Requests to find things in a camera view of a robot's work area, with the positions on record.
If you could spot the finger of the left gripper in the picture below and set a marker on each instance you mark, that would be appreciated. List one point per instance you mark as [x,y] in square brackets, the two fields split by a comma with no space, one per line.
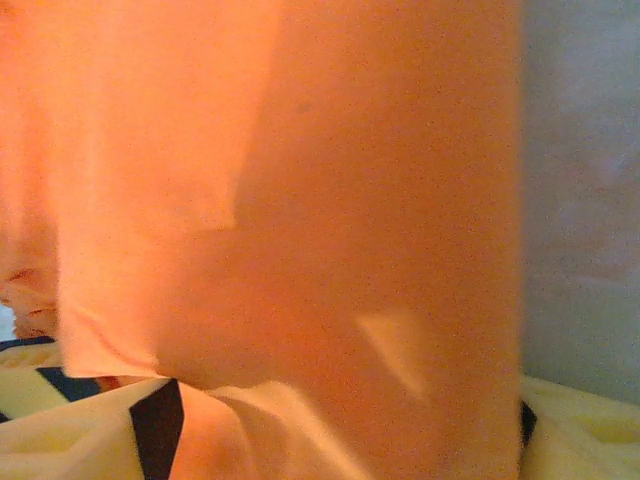
[30,380]

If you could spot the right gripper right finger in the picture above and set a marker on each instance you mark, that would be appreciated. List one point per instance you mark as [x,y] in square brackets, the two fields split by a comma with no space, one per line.
[585,440]

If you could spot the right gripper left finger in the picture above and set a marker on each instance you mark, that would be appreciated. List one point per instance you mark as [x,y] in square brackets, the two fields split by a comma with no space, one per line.
[75,445]

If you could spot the light orange shorts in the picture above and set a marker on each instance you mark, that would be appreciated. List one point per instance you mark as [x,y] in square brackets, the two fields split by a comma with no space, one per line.
[350,200]

